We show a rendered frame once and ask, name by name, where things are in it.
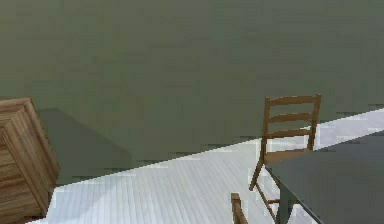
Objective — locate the dark grey table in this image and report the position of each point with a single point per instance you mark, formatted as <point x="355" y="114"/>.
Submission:
<point x="336" y="183"/>

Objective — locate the brown wooden cabinet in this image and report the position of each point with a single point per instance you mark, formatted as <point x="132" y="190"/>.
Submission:
<point x="23" y="160"/>

